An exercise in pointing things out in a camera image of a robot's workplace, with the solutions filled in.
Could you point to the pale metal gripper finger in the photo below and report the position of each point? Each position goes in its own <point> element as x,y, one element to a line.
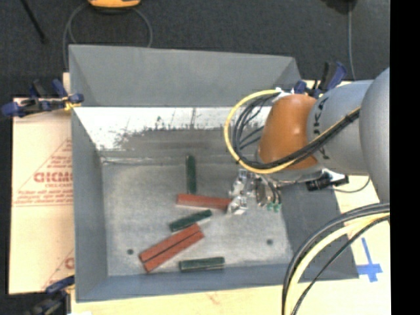
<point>239,205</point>
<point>242,182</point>

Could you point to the red-brown flat block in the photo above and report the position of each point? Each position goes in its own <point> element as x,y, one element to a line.
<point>169,242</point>
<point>175,250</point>
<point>203,201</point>

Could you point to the dark green flat block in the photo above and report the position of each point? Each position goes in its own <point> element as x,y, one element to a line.
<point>190,220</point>
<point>191,176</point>
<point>201,264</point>

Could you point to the grey metal bin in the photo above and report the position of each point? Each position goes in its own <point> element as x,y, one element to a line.
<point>147,77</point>

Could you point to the brown cardboard board red print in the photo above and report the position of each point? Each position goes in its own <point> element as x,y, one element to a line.
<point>36,228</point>

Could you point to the black cylinder on white bracket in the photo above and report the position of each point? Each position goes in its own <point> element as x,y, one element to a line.
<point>320,183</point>

